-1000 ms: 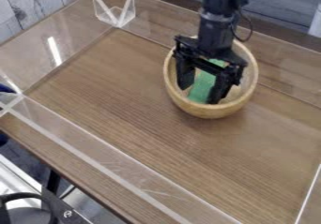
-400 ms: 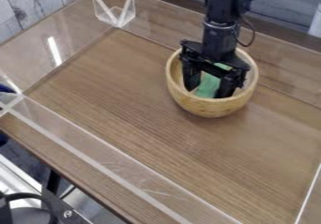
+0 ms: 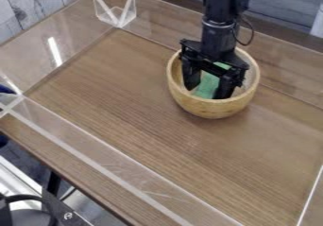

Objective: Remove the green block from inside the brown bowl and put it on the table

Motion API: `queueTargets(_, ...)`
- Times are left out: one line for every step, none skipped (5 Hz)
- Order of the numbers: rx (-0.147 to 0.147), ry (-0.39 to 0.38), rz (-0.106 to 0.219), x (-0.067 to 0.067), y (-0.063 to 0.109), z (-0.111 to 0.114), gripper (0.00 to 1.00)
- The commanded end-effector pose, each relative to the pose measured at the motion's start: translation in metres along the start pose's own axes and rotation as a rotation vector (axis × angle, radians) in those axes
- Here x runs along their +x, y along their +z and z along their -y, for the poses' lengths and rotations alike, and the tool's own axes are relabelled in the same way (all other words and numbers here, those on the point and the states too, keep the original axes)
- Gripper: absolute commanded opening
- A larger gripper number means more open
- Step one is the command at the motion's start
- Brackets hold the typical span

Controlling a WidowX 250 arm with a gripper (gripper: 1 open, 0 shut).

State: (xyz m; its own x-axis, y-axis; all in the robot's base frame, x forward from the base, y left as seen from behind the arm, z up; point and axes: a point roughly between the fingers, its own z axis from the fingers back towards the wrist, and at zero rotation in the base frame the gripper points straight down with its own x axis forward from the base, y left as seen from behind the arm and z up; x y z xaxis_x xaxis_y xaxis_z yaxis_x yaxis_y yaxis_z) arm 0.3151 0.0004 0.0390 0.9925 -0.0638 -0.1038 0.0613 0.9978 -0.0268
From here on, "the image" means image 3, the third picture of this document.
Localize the black cable loop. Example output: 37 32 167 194
0 193 57 226

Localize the clear acrylic front wall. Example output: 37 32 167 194
0 78 243 226

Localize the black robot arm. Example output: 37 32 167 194
179 0 253 99

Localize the green rectangular block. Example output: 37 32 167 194
195 62 232 99

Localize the grey metal clamp plate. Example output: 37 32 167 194
41 190 93 226

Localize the clear acrylic corner bracket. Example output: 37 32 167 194
93 0 136 28

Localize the black metal table leg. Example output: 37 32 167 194
47 172 61 197

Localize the brown wooden bowl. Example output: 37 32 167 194
165 47 262 119

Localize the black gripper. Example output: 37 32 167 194
179 39 249 99

